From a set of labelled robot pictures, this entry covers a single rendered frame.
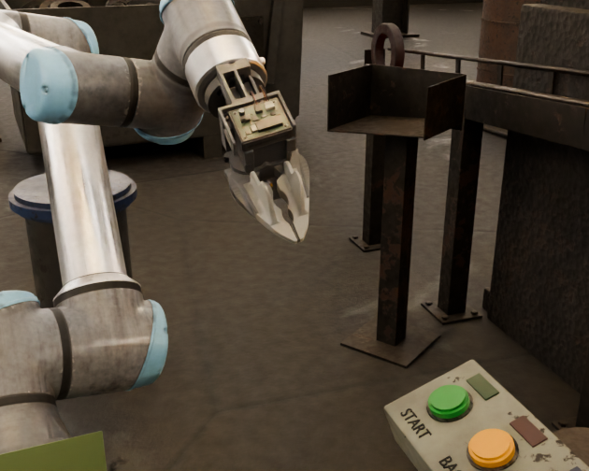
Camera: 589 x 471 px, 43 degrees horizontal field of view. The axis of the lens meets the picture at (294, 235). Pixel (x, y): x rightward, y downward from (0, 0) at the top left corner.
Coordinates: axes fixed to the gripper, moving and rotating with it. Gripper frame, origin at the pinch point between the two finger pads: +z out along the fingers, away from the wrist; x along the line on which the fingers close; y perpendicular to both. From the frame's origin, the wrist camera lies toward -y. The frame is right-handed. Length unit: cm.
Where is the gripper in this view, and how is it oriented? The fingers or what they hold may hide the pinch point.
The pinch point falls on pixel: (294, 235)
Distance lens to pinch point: 79.2
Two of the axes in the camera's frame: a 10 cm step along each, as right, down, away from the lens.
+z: 3.6, 8.0, -4.9
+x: 9.3, -3.1, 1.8
